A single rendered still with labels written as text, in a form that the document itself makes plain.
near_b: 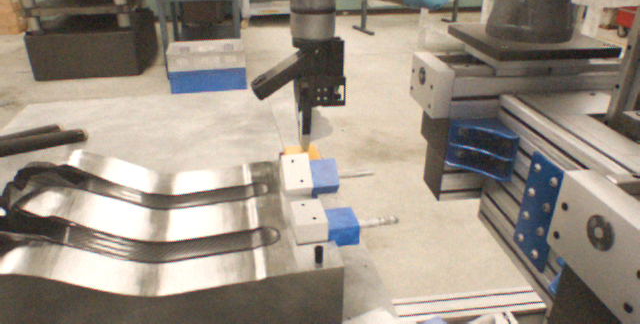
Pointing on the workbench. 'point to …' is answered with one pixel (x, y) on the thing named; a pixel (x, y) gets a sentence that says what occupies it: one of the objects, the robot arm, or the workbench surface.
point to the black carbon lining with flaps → (15, 225)
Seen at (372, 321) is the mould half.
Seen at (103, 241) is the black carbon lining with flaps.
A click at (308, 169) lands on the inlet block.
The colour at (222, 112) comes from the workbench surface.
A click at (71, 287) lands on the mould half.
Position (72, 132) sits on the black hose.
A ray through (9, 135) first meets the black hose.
